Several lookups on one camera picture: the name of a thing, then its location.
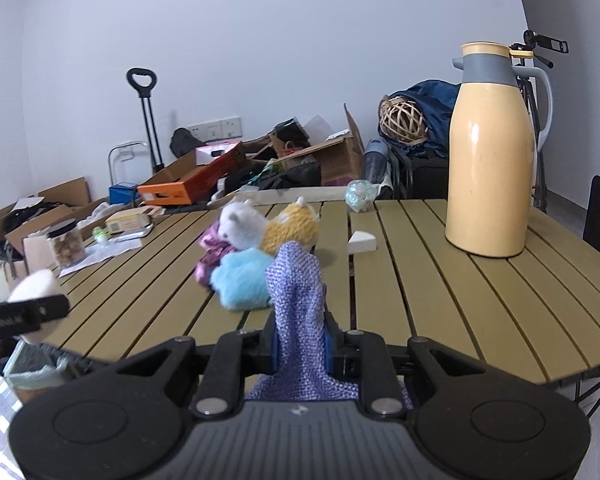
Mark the open plain cardboard box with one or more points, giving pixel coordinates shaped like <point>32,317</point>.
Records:
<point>35,255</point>

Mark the dark blue backpack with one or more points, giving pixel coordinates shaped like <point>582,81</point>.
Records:
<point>437,100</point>

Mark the white wall socket panel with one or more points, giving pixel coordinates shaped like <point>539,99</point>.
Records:
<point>215,129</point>

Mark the blue water bottle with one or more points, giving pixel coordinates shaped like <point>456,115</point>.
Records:
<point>376,160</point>

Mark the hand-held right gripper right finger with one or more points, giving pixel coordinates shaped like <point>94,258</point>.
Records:
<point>328,355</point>

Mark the pink white box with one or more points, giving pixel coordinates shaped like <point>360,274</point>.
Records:
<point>212,155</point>

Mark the orange flat box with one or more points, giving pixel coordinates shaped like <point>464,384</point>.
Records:
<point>170,192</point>

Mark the small green white bottle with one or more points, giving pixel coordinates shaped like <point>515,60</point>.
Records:
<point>99,234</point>

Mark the white plush toy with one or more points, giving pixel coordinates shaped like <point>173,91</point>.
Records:
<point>242,227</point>

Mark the light blue plush toy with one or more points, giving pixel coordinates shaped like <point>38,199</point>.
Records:
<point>240,280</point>

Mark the wicker ball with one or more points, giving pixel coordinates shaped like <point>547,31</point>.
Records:
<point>402,120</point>

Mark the cardboard box with dark clothes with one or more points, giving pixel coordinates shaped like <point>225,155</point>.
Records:
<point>67,192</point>

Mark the white foam wedge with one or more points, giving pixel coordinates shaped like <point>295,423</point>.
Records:
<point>362,245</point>

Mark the yellow plush toy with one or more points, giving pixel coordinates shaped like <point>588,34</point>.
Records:
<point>292,232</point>

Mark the blue box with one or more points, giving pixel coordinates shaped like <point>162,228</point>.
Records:
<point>125,194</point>

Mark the black camera tripod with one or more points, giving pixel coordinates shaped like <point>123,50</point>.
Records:
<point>550,42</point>

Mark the crumpled clear plastic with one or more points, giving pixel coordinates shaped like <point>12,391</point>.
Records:
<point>360,196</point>

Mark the white metal tube frame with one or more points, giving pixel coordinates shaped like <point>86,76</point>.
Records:
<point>130,145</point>

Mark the yellow thermos jug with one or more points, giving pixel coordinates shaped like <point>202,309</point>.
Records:
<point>490,175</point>

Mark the pink purple crumpled cloth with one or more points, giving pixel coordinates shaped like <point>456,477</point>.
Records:
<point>210,260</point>

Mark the clear jar of nuts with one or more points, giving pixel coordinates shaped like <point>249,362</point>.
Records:
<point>67,247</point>

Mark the tall flap cardboard box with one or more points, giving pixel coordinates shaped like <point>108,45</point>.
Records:
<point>340,160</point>

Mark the black case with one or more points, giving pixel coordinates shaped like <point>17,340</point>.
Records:
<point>425,175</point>

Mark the purple knitted cloth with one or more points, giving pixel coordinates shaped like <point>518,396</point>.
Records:
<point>297,300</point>

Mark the cardboard box with green liner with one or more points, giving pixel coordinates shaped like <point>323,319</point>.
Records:
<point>30,370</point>

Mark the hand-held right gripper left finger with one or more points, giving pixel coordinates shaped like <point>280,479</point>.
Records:
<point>275,355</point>

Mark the black bag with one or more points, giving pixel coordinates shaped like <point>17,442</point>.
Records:
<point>185,142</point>

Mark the black glossy box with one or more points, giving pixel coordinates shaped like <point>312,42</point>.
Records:
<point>292,130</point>

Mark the small beige box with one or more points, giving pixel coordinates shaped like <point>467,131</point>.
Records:
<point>127,221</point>

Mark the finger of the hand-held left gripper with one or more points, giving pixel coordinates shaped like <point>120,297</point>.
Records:
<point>50,308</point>

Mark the white paper sheet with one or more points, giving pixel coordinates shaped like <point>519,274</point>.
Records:
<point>110,252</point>

